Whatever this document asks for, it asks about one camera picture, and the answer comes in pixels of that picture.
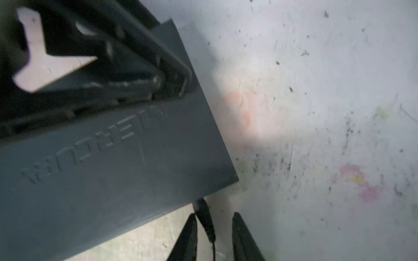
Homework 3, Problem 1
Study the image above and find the dark grey network switch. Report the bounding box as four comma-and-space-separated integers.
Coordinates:
0, 18, 239, 261

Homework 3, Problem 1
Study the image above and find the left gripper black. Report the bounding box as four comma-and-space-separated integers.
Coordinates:
1, 1, 163, 137

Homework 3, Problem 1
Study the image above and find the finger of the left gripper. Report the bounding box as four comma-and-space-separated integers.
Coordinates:
32, 1, 193, 98

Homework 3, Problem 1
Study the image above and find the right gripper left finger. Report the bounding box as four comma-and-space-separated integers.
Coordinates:
167, 214, 198, 261

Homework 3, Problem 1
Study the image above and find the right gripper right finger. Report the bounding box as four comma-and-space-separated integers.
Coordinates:
232, 212, 265, 261

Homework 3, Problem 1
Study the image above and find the black power adapter with plug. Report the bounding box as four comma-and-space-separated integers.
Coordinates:
192, 198, 216, 261

